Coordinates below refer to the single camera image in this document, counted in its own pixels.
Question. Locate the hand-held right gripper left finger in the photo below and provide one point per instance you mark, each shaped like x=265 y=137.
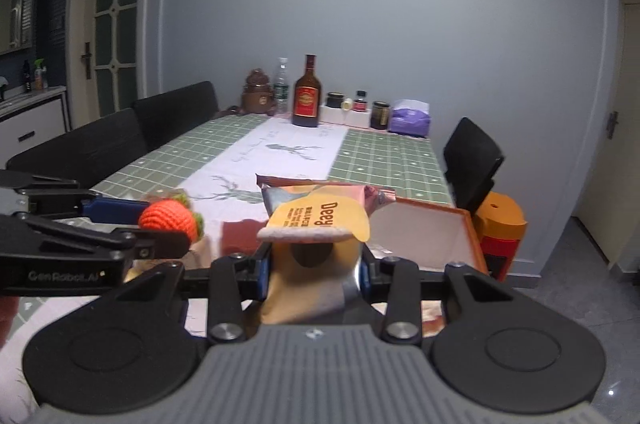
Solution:
x=262 y=274

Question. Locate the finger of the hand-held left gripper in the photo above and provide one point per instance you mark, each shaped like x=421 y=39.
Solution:
x=115 y=210
x=160 y=245

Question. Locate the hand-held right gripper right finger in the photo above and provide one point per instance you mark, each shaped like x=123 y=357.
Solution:
x=364 y=279

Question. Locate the orange crochet toy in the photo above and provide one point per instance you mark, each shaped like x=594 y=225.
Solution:
x=165 y=219

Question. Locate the yellow snack packet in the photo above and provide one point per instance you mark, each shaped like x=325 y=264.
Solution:
x=320 y=214

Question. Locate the orange cardboard box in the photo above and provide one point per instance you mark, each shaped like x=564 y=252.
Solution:
x=425 y=229

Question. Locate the dark red lid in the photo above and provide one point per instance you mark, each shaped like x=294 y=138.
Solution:
x=240 y=236

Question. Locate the black chair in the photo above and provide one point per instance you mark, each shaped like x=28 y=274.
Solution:
x=175 y=114
x=75 y=149
x=470 y=164

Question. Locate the white deer print runner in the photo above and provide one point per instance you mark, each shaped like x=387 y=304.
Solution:
x=280 y=159

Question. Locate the white sideboard cabinet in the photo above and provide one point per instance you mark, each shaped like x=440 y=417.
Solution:
x=30 y=124

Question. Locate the orange plastic stool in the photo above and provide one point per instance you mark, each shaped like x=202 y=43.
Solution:
x=500 y=224

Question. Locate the green spray bottle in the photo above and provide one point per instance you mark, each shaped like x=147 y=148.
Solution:
x=39 y=76

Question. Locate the small dark bottle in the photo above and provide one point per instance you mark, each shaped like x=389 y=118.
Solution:
x=26 y=78

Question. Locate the white foam box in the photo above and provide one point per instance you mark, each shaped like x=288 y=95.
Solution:
x=345 y=118

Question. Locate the dark glass jar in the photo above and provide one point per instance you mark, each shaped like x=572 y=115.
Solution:
x=380 y=116

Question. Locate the purple tissue box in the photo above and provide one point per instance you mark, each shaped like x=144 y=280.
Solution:
x=410 y=121

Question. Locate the small cream round cap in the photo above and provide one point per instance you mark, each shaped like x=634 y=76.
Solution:
x=347 y=104

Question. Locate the small ink bottle red label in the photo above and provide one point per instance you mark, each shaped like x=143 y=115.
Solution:
x=360 y=103

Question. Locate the brown bear-shaped bottle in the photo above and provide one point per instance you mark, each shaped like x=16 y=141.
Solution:
x=257 y=96

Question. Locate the brown liquor bottle red label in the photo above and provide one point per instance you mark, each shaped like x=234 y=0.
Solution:
x=306 y=101

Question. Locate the small black jar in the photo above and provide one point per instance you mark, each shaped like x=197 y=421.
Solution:
x=334 y=100

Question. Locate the clear plastic water bottle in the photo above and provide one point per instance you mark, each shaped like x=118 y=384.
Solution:
x=281 y=91

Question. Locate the glass panel door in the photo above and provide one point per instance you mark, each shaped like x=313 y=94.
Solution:
x=115 y=4

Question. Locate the plain cream door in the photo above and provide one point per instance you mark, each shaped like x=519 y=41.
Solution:
x=625 y=129

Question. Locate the framed wall window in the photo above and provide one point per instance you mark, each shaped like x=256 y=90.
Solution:
x=17 y=9

